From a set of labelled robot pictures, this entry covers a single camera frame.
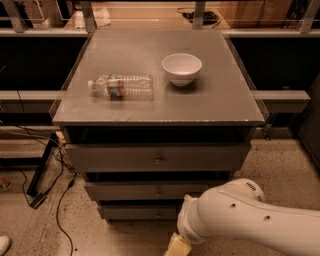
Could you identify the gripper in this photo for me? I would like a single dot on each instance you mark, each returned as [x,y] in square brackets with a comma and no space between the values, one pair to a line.
[188,230]

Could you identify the grey drawer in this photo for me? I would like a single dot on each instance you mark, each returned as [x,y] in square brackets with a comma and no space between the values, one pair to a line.
[154,157]
[138,212]
[103,191]

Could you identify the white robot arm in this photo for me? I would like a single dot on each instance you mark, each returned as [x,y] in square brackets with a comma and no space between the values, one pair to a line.
[238,209]

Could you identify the grey bottom drawer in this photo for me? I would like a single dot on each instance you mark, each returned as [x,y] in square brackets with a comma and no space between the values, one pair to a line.
[138,212]

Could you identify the grey top drawer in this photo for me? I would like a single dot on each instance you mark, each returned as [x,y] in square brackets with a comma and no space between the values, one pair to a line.
[154,157]

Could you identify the grey drawer cabinet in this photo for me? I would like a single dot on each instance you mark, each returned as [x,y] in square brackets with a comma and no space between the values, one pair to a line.
[217,108]

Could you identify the black metal table leg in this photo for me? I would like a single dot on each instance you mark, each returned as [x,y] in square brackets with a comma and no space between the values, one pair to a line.
[32,189]

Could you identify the clear plastic water bottle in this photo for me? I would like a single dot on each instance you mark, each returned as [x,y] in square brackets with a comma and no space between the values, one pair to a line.
[122,86]

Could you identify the white shoe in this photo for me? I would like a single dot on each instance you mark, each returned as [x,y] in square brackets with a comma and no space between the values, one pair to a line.
[5,243]

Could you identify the white bowl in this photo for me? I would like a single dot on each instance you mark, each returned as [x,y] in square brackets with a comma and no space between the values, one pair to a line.
[181,68]

